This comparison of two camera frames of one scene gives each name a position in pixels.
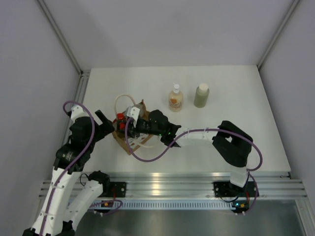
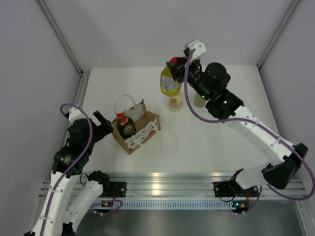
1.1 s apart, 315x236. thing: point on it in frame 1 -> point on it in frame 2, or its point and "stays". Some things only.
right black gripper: x=132 y=131 -> x=178 y=69
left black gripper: x=106 y=127 stays
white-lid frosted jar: x=201 y=95 stays
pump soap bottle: x=175 y=99 stays
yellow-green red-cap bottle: x=121 y=127 -> x=169 y=85
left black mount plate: x=118 y=188 stays
